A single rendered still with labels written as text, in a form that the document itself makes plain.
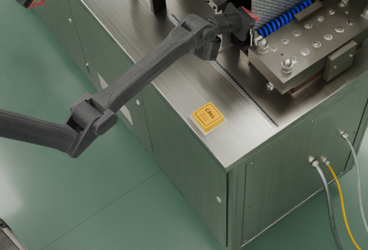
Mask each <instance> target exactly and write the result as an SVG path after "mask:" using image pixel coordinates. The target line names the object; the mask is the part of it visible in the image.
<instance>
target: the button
mask: <svg viewBox="0 0 368 250"><path fill-rule="evenodd" d="M192 118H193V119H194V120H195V121H196V122H197V123H198V124H199V126H200V127H201V128H202V129H203V130H204V131H205V132H208V131H210V130H211V129H213V128H214V127H215V126H217V125H218V124H220V123H222V122H223V121H224V120H225V117H224V116H223V115H222V114H221V112H220V111H219V110H218V109H217V108H216V107H215V106H214V105H213V104H212V103H211V102H209V103H207V104H205V105H204V106H202V107H201V108H199V109H198V110H196V111H195V112H193V113H192Z"/></svg>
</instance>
